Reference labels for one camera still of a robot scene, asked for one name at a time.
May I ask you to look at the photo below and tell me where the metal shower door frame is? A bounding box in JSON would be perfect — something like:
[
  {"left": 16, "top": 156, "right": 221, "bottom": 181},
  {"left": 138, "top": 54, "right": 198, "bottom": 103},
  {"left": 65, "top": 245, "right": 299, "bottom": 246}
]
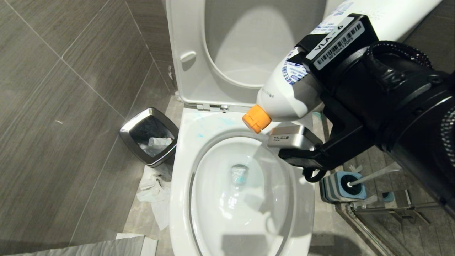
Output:
[{"left": 335, "top": 188, "right": 455, "bottom": 256}]

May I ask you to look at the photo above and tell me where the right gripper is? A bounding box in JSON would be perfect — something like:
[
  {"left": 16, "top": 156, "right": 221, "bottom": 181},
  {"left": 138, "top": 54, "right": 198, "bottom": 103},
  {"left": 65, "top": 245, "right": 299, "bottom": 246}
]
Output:
[{"left": 296, "top": 14, "right": 379, "bottom": 83}]

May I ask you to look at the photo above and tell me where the white toilet seat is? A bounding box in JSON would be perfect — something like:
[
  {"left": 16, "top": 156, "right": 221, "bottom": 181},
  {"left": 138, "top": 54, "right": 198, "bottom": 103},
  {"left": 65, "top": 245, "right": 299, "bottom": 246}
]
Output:
[{"left": 165, "top": 0, "right": 329, "bottom": 111}]

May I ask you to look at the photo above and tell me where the black cable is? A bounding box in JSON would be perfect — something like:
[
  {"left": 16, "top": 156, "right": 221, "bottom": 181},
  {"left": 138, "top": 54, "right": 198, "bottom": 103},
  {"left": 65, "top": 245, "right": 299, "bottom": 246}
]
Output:
[{"left": 303, "top": 166, "right": 327, "bottom": 183}]

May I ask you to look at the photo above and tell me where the crumpled white tissue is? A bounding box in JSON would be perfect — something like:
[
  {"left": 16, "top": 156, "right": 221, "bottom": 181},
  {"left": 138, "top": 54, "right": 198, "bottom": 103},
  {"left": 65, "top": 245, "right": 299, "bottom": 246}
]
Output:
[
  {"left": 136, "top": 164, "right": 173, "bottom": 231},
  {"left": 139, "top": 137, "right": 173, "bottom": 157}
]

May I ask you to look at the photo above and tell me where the white toilet brush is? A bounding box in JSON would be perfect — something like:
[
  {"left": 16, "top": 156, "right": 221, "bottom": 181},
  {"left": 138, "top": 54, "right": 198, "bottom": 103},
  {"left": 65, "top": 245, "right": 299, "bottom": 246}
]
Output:
[{"left": 339, "top": 162, "right": 401, "bottom": 194}]

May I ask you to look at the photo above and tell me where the steel trash bin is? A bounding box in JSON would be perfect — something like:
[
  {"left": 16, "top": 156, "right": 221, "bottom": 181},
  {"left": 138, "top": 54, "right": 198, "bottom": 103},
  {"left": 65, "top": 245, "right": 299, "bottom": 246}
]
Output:
[{"left": 119, "top": 107, "right": 180, "bottom": 168}]

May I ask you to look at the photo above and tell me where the blue grey brush holder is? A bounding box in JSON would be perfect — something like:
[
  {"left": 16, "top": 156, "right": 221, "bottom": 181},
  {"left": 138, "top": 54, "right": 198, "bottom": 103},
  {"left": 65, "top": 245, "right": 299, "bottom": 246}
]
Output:
[{"left": 319, "top": 171, "right": 367, "bottom": 204}]

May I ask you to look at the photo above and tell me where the white cleaner bottle orange cap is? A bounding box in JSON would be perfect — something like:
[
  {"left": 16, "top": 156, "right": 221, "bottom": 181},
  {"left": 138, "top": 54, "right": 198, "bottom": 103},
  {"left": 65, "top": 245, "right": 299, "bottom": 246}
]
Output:
[{"left": 242, "top": 0, "right": 442, "bottom": 134}]

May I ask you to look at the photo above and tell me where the white toilet bowl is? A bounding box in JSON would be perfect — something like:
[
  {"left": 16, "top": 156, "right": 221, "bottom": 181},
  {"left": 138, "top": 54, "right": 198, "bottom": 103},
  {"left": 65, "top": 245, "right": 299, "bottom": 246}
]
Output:
[{"left": 170, "top": 105, "right": 316, "bottom": 256}]

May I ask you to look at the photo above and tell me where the white toilet lid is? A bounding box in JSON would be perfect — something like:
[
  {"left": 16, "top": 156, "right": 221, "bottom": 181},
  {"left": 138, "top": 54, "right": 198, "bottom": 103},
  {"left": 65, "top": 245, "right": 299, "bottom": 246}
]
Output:
[{"left": 204, "top": 0, "right": 326, "bottom": 88}]

